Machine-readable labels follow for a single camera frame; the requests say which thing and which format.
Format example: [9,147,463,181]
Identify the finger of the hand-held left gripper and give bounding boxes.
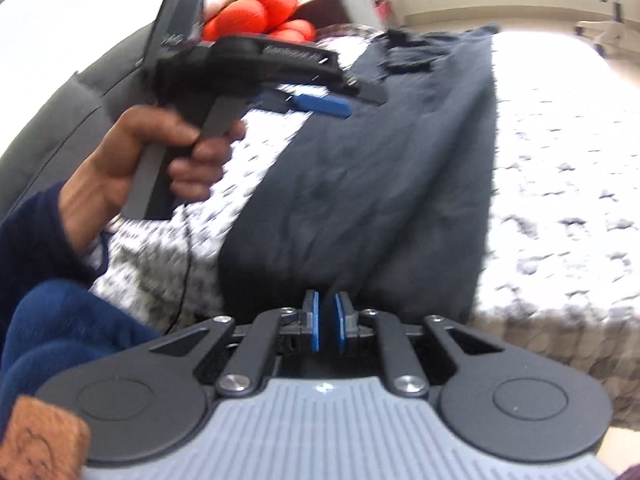
[260,90,353,121]
[322,72,388,107]

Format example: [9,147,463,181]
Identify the black garment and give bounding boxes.
[217,27,501,326]

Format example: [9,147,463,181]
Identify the grey fabric sofa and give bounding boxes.
[0,0,371,221]

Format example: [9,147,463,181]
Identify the person's left hand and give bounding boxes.
[59,105,247,253]

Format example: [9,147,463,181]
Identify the brown fuzzy cloth patch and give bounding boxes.
[0,395,91,480]

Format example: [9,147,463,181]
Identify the orange knobbly plush cushion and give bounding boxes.
[202,0,318,43]

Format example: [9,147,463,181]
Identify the person's left forearm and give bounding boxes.
[0,182,108,341]

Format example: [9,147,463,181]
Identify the person's dark blue clothing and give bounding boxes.
[0,280,161,411]

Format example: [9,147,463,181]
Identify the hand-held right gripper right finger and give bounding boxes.
[334,292,506,396]

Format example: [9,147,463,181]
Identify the grey white office chair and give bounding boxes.
[567,0,640,58]

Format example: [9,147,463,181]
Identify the thin black cable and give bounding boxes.
[167,202,193,336]

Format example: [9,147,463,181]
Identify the grey white checked quilt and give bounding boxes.
[90,30,640,431]

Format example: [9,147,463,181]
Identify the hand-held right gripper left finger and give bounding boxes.
[145,289,321,395]

